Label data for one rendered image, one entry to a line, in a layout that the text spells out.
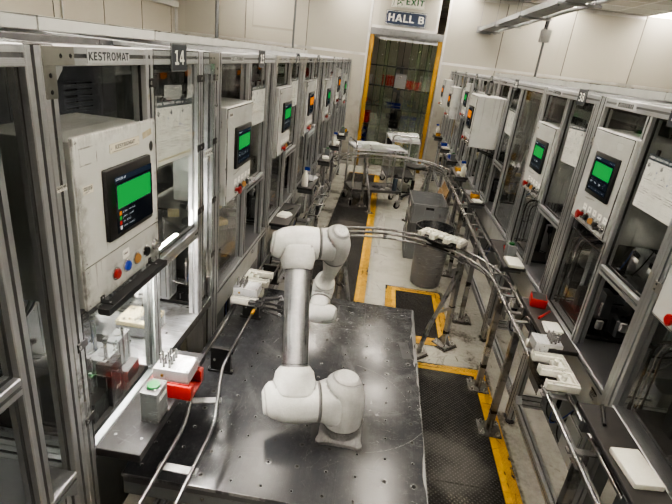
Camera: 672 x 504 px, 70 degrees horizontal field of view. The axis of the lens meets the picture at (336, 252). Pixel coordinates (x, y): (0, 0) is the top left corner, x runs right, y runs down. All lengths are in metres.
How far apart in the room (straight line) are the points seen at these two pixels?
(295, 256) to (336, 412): 0.61
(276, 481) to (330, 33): 8.94
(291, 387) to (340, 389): 0.18
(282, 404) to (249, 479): 0.27
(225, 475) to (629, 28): 10.07
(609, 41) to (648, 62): 0.82
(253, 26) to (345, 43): 1.80
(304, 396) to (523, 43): 9.02
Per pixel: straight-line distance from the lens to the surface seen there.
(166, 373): 1.81
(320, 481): 1.89
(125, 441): 1.72
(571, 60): 10.46
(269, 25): 10.25
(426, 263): 4.82
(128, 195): 1.49
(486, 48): 10.09
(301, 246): 1.87
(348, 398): 1.87
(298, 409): 1.87
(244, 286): 2.51
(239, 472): 1.90
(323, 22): 10.06
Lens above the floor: 2.08
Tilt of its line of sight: 22 degrees down
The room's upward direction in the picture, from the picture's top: 7 degrees clockwise
